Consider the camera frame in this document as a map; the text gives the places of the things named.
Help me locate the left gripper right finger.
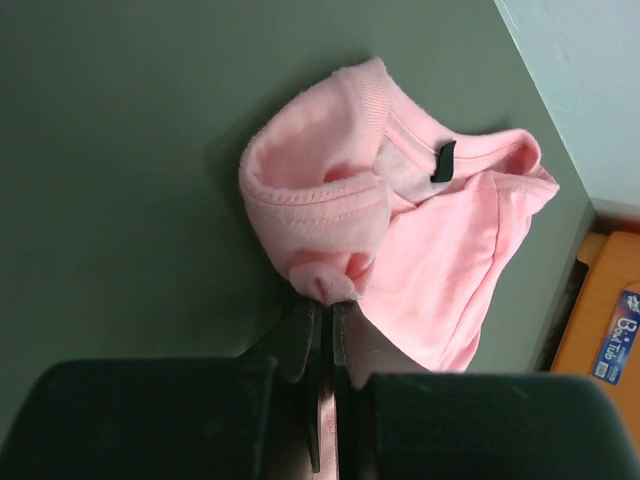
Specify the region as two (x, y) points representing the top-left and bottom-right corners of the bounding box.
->
(331, 302), (639, 479)

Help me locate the orange plastic basket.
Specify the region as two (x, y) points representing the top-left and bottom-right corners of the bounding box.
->
(547, 229), (640, 396)

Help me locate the light pink t shirt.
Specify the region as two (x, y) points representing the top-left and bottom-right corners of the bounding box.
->
(237, 56), (561, 480)

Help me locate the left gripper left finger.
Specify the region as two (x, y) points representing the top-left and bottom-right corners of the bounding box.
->
(1, 301), (323, 479)

